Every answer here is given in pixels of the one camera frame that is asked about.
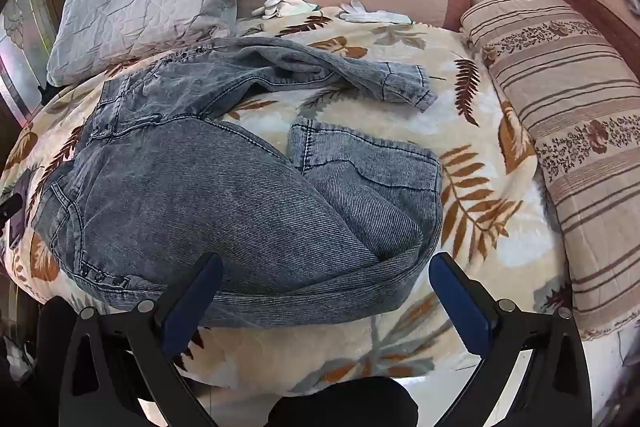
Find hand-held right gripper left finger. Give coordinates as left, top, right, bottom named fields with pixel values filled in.
left=59, top=251, right=224, bottom=427

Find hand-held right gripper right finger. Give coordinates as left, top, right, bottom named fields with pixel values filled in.
left=428, top=252, right=593, bottom=427

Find striped floral pillow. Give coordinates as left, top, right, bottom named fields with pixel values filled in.
left=459, top=0, right=640, bottom=342

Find leaf print blanket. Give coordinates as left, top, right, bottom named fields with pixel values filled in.
left=0, top=4, right=573, bottom=395

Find grey denim pants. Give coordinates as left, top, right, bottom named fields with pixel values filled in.
left=32, top=38, right=445, bottom=328

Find white glove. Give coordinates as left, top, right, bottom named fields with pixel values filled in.
left=336, top=0, right=413, bottom=25
left=251, top=0, right=321, bottom=18

